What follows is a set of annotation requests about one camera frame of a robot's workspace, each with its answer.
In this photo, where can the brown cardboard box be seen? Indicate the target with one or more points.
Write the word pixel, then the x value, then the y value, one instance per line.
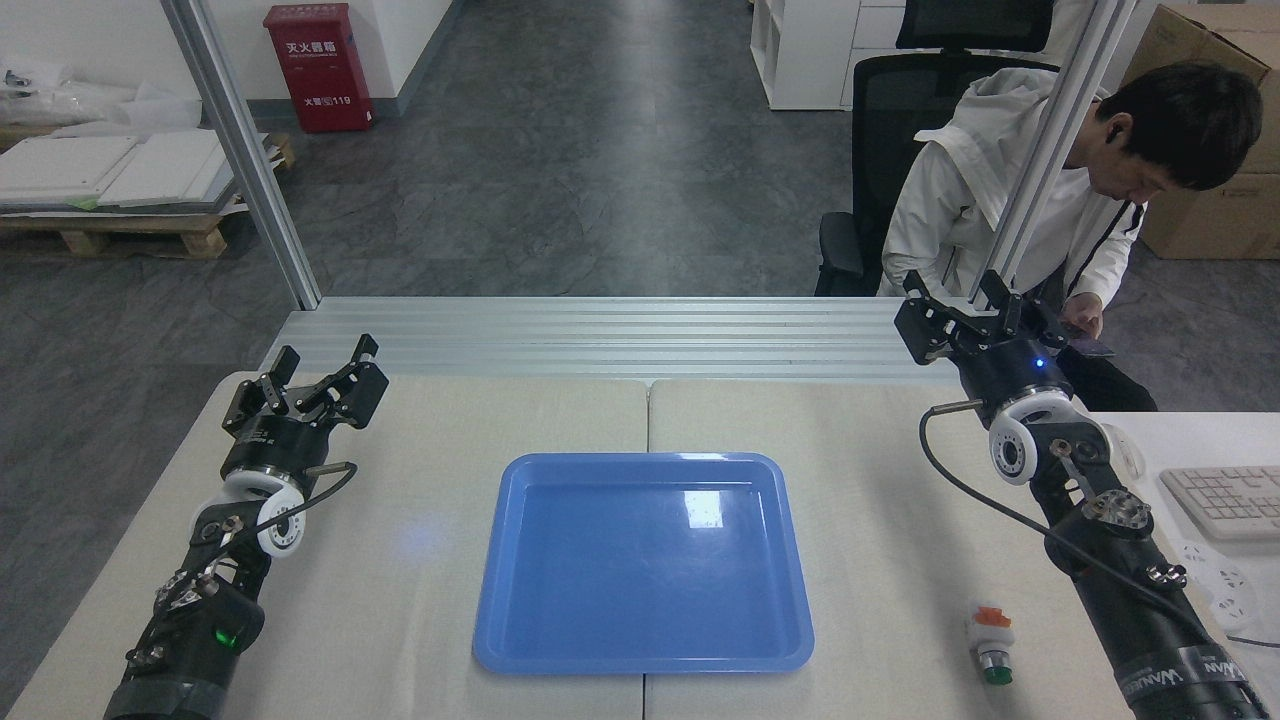
pixel 1215 210

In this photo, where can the blue plastic tray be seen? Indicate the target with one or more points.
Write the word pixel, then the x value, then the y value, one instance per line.
pixel 642 565

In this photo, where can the white orange green switch part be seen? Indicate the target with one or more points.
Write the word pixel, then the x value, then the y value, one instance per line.
pixel 990 640

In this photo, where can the silver aluminium rail bed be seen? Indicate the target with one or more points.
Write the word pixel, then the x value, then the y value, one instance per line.
pixel 620 335

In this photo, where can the silver aluminium post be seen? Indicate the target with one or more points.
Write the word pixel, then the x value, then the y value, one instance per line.
pixel 245 160
pixel 1060 130

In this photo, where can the white power strip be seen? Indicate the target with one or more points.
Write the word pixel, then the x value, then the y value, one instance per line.
pixel 1225 585

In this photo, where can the white computer mouse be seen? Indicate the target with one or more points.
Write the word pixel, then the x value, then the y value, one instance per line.
pixel 1128 452

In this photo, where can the black office chair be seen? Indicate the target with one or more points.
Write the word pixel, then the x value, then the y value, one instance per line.
pixel 895 110

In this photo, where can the white foam boards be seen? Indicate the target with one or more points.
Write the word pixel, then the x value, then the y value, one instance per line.
pixel 110 170

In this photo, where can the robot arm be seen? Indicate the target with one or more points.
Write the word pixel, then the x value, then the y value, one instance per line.
pixel 1130 560
pixel 195 630

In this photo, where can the white keyboard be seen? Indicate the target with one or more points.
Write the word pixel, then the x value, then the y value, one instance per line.
pixel 1230 500

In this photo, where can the person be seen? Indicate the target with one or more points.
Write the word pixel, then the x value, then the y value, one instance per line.
pixel 1000 180

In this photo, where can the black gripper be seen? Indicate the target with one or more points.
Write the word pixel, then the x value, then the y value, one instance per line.
pixel 270 442
pixel 1010 375

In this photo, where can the white desk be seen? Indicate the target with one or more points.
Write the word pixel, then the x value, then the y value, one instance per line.
pixel 1200 440

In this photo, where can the white cabinet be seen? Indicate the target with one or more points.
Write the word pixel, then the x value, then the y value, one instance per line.
pixel 805 50

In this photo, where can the person's hand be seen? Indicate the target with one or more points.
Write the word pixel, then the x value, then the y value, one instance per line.
pixel 1085 312

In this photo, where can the wooden pallet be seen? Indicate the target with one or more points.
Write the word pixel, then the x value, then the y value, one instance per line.
pixel 110 235

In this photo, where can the dark phone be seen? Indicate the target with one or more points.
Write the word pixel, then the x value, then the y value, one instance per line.
pixel 1095 347

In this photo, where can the red fire extinguisher box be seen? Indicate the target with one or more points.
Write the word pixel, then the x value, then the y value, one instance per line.
pixel 320 70

